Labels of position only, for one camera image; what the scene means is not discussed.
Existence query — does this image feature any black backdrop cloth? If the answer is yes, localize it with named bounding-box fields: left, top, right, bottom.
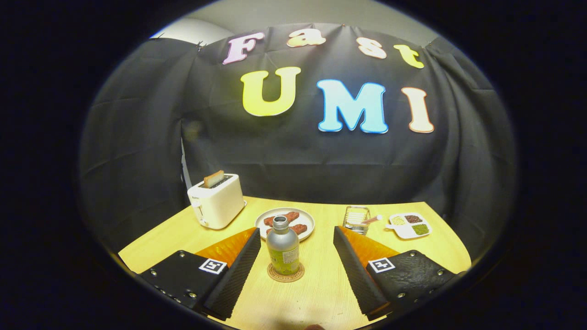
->
left=78, top=23, right=519, bottom=262

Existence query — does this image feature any red sausage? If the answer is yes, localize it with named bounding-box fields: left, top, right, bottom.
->
left=267, top=224, right=308, bottom=236
left=264, top=211, right=300, bottom=226

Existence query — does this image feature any clear square holder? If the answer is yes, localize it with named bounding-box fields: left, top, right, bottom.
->
left=343, top=206, right=371, bottom=236

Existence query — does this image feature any white divided seasoning dish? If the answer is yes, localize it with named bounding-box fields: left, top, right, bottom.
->
left=385, top=212, right=432, bottom=240

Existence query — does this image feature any white round plate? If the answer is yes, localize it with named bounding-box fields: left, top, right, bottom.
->
left=255, top=208, right=316, bottom=242

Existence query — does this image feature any wooden table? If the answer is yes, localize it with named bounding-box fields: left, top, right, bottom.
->
left=118, top=196, right=472, bottom=330

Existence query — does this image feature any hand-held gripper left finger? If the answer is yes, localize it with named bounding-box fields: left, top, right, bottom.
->
left=138, top=227, right=262, bottom=321

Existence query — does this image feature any toast slice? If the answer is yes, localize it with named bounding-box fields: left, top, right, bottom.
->
left=203, top=170, right=225, bottom=188

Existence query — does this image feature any round brown coaster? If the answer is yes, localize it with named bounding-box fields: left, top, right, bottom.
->
left=267, top=261, right=305, bottom=283

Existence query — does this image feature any cream toaster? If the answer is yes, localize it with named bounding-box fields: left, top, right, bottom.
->
left=187, top=174, right=246, bottom=230

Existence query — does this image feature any silver juice bottle green label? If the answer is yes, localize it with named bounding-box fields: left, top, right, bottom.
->
left=266, top=215, right=301, bottom=276

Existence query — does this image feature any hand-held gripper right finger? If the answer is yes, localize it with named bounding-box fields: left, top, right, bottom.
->
left=332, top=225, right=457, bottom=321

